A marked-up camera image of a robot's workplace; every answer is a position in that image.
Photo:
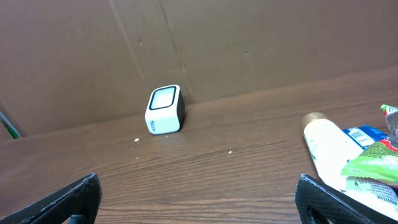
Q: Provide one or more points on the white tube gold cap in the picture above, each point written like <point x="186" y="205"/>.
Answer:
<point x="331" y="149"/>

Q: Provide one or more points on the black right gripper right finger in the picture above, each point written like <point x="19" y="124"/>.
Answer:
<point x="319" y="203"/>

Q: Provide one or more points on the white barcode scanner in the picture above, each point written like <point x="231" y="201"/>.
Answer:
<point x="165" y="111"/>

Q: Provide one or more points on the green gummy candy bag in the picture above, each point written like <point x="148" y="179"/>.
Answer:
<point x="379" y="160"/>

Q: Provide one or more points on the blue snack bar wrapper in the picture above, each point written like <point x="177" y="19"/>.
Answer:
<point x="365" y="135"/>

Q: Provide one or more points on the green white rod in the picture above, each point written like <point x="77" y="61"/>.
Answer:
<point x="9" y="126"/>

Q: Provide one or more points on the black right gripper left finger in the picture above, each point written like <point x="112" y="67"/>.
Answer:
<point x="78" y="202"/>

